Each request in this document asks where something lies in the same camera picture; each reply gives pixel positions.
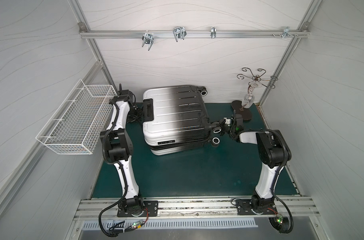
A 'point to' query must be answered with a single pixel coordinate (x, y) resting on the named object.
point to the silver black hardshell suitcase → (174, 119)
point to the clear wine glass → (248, 99)
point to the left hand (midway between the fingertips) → (141, 119)
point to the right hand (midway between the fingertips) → (209, 122)
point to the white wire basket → (76, 127)
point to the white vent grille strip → (94, 224)
